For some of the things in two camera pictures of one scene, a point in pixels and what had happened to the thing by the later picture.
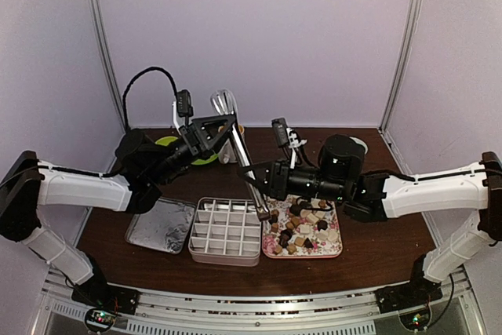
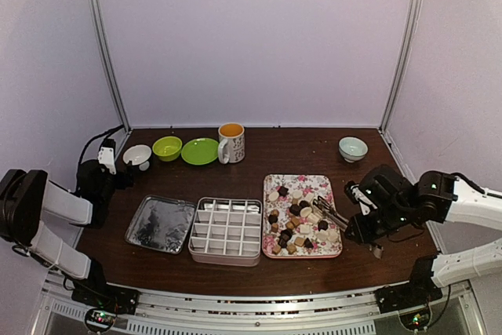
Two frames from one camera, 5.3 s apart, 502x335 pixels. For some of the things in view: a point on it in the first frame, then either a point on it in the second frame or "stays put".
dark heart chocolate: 321,224 stays put
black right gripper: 277,177 -> 364,235
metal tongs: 223,102 -> 328,212
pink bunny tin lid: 165,227 stays put
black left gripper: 198,136 -> 123,182
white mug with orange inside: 227,154 stays put
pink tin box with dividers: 224,231 stays put
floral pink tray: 301,228 stays put
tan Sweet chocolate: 299,241 stays put
